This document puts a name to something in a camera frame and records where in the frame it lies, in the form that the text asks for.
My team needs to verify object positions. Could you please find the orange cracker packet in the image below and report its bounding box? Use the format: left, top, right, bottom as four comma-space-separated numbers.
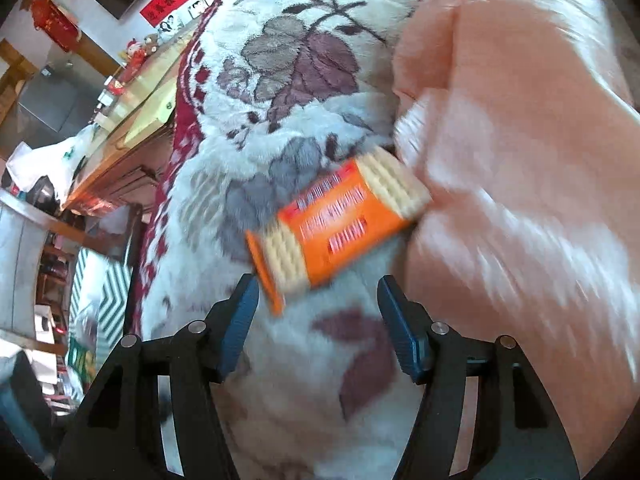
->
245, 148, 431, 316

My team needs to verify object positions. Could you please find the green striped white box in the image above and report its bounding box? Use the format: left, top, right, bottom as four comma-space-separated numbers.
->
64, 248, 132, 399

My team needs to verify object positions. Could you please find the wooden chair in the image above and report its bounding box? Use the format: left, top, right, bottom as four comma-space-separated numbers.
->
1, 190, 143, 356

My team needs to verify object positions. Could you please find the wooden marble-top table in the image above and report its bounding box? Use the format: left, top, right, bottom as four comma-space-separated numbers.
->
63, 25, 195, 217

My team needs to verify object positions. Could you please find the peach pink blanket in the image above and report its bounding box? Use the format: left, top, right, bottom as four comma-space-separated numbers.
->
393, 0, 639, 472

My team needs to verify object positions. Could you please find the santa figurine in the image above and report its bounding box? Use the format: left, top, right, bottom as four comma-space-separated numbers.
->
125, 39, 148, 70

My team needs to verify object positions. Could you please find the red floral fleece blanket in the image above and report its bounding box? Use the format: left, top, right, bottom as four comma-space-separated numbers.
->
134, 0, 422, 479

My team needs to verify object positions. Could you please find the red banner sign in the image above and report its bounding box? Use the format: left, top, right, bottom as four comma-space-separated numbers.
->
140, 0, 190, 27

